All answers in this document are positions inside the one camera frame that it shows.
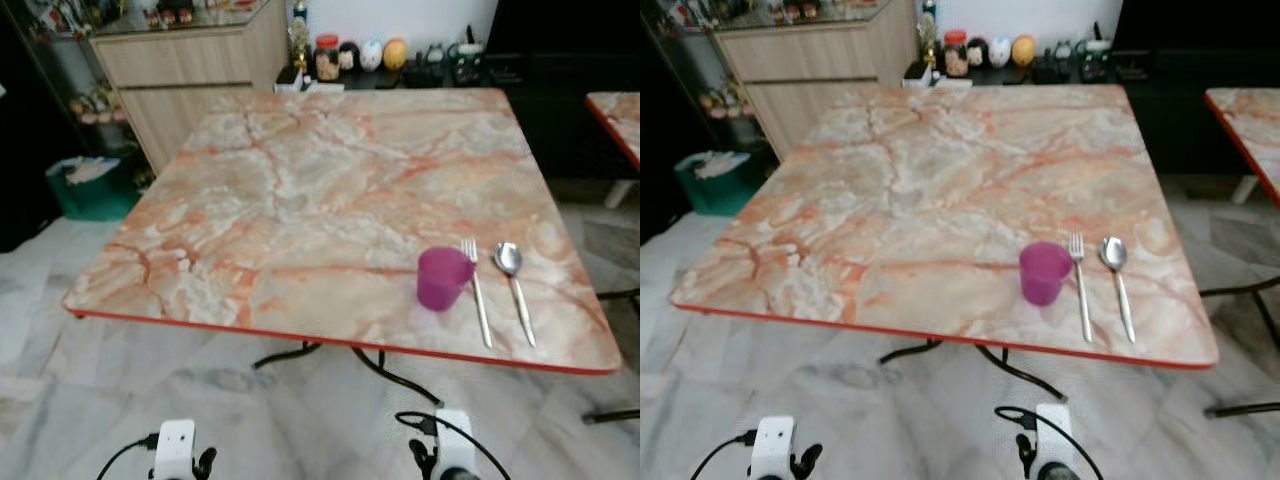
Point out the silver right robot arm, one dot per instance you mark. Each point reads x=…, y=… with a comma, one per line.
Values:
x=1060, y=473
x=460, y=475

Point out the silver fork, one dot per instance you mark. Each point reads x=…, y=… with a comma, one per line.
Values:
x=1083, y=300
x=480, y=300

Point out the purple plastic cup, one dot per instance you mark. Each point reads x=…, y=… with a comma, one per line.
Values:
x=1044, y=275
x=443, y=280

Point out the silver spoon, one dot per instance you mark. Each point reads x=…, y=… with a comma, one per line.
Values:
x=1113, y=253
x=508, y=258

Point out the marble folding table red edge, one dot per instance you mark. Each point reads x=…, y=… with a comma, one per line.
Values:
x=940, y=200
x=330, y=200
x=620, y=120
x=1250, y=130

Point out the green storage basket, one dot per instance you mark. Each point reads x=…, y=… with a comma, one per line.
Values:
x=720, y=190
x=95, y=195

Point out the light wooden cabinet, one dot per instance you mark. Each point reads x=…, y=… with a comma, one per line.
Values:
x=820, y=80
x=190, y=85

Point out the dark grey figurine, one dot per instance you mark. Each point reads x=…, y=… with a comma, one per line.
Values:
x=435, y=62
x=1063, y=58

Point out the dark figurine with white cup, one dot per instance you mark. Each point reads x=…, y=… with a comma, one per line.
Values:
x=1096, y=55
x=468, y=58

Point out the white egg figurine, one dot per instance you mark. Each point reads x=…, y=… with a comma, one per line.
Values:
x=371, y=55
x=999, y=52

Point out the orange egg figurine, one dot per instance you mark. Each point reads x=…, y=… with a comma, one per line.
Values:
x=1023, y=50
x=395, y=54

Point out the black and white figurine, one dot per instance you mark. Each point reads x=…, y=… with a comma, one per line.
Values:
x=350, y=57
x=978, y=53

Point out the red lidded jar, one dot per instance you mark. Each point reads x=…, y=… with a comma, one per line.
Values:
x=955, y=55
x=327, y=60

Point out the glass display case with figurines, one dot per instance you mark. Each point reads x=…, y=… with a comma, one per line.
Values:
x=800, y=12
x=180, y=14

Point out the black television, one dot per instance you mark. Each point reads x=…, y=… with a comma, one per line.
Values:
x=570, y=25
x=1200, y=22

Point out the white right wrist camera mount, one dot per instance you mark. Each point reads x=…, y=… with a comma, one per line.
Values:
x=453, y=440
x=1052, y=435

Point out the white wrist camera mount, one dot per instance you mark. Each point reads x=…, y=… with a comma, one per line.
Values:
x=175, y=450
x=1052, y=435
x=453, y=440
x=772, y=448

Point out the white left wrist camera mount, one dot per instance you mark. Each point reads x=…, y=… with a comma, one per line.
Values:
x=772, y=448
x=175, y=450

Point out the black metal table frame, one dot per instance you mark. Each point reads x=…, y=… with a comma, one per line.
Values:
x=612, y=414
x=1240, y=407
x=1010, y=370
x=390, y=375

